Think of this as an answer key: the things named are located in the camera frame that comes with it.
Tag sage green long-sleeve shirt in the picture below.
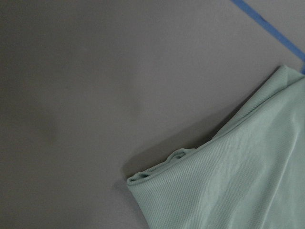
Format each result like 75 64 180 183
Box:
127 66 305 229

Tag blue tape grid lines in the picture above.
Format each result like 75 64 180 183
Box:
232 0 305 74

